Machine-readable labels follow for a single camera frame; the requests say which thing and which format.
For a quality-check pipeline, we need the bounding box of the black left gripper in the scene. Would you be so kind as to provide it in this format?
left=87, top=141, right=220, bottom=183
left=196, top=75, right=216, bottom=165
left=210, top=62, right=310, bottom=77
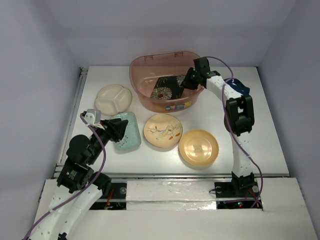
left=88, top=117, right=128, bottom=164

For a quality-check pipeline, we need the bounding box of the beige bird-painted plate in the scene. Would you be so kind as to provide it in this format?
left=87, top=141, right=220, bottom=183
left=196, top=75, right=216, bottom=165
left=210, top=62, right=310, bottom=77
left=143, top=113, right=183, bottom=149

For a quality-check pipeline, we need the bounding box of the cream three-section plate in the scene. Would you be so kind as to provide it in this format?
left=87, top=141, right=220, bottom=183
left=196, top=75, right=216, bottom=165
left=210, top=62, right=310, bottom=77
left=94, top=84, right=132, bottom=116

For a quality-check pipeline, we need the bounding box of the dark blue leaf-shaped dish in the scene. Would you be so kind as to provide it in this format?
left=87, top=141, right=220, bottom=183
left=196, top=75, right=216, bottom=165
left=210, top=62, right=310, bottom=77
left=224, top=78, right=250, bottom=96

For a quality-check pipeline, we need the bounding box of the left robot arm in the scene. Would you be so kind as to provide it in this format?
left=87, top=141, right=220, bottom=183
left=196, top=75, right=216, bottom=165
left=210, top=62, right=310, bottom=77
left=24, top=111, right=129, bottom=240

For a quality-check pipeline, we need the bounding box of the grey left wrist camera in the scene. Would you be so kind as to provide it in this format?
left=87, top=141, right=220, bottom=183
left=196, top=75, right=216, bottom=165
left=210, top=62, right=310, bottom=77
left=83, top=109, right=101, bottom=126

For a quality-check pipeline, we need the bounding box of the black floral square plate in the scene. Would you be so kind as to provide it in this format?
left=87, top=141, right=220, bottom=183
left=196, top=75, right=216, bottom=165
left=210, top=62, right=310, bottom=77
left=150, top=75, right=185, bottom=100

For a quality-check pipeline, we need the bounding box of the light teal divided tray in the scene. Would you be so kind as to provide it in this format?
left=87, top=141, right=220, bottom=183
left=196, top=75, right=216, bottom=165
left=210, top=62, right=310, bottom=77
left=111, top=111, right=142, bottom=153

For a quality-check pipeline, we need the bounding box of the pink translucent plastic bin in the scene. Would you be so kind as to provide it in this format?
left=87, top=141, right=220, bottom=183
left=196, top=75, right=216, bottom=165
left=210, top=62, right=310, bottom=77
left=129, top=51, right=204, bottom=113

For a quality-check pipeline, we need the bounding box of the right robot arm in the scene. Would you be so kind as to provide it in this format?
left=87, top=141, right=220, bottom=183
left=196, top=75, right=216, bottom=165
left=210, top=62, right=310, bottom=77
left=181, top=57, right=260, bottom=203

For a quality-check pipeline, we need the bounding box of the orange round bear plate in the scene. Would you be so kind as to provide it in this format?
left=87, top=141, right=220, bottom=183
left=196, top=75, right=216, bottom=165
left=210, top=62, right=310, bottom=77
left=179, top=129, right=219, bottom=167

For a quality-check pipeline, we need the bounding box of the aluminium frame rail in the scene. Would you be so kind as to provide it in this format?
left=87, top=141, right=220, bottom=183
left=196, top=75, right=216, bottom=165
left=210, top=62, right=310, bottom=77
left=52, top=67, right=89, bottom=179

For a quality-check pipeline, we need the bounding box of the blue yellow bin label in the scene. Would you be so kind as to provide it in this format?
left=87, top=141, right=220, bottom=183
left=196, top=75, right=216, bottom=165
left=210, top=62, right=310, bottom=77
left=165, top=101, right=192, bottom=111

